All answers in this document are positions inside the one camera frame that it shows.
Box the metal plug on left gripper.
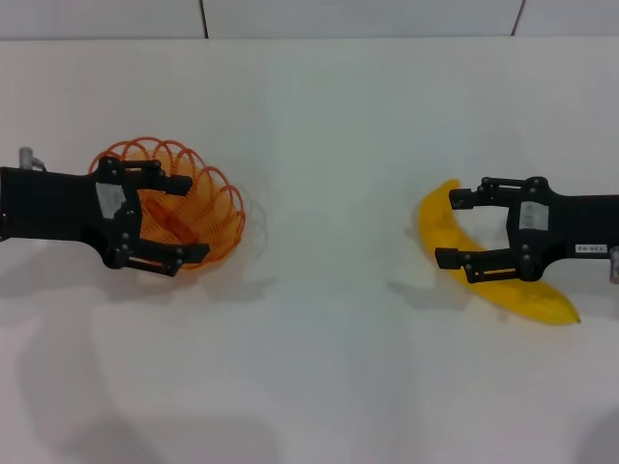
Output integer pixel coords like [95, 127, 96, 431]
[17, 147, 47, 172]

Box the yellow banana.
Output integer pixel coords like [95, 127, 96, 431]
[416, 178, 582, 326]

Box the orange wire basket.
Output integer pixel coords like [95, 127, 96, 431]
[88, 136, 247, 271]

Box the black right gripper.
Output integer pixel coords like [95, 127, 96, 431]
[433, 176, 619, 284]

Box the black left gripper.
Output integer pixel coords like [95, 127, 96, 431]
[0, 157, 211, 280]

